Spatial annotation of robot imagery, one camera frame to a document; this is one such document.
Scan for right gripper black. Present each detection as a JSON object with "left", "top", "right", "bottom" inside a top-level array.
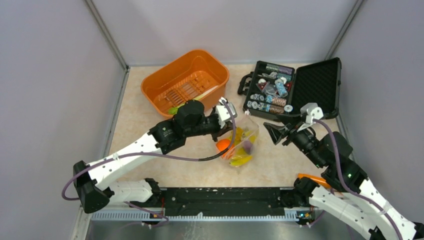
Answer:
[{"left": 263, "top": 112, "right": 325, "bottom": 168}]

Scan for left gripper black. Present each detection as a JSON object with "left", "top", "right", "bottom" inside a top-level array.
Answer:
[{"left": 185, "top": 105, "right": 236, "bottom": 142}]

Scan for green leafy vegetable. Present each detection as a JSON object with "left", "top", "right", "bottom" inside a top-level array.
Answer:
[{"left": 165, "top": 84, "right": 218, "bottom": 115}]

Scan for purple eggplant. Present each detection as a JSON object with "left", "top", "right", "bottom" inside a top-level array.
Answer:
[{"left": 242, "top": 140, "right": 254, "bottom": 155}]

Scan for yellow banana bunch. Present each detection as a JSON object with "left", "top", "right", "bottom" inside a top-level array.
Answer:
[
  {"left": 234, "top": 127, "right": 259, "bottom": 145},
  {"left": 228, "top": 147, "right": 253, "bottom": 167}
]

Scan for orange fruit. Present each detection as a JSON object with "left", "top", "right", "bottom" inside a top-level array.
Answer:
[{"left": 215, "top": 138, "right": 235, "bottom": 159}]

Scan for clear zip top bag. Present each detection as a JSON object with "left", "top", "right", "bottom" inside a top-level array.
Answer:
[{"left": 219, "top": 115, "right": 260, "bottom": 168}]

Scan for orange plastic basket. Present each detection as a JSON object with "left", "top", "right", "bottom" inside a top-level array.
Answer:
[{"left": 140, "top": 49, "right": 230, "bottom": 119}]

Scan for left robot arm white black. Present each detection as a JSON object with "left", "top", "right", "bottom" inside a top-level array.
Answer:
[{"left": 65, "top": 97, "right": 237, "bottom": 214}]

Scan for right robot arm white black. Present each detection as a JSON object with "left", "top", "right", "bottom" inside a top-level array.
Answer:
[{"left": 264, "top": 120, "right": 424, "bottom": 240}]

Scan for black poker chip case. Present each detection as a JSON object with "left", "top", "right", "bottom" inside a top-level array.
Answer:
[{"left": 237, "top": 57, "right": 342, "bottom": 122}]

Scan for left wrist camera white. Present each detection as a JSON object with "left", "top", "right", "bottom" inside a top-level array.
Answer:
[{"left": 215, "top": 97, "right": 237, "bottom": 129}]

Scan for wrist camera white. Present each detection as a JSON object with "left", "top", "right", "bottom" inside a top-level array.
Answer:
[
  {"left": 297, "top": 102, "right": 324, "bottom": 132},
  {"left": 215, "top": 97, "right": 237, "bottom": 129}
]

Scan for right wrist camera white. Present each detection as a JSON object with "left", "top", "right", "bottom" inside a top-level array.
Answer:
[{"left": 297, "top": 102, "right": 324, "bottom": 132}]

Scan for orange handled tool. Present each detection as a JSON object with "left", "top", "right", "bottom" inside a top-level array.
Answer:
[{"left": 297, "top": 173, "right": 331, "bottom": 189}]

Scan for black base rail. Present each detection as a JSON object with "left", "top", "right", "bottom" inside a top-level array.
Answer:
[{"left": 132, "top": 187, "right": 300, "bottom": 217}]

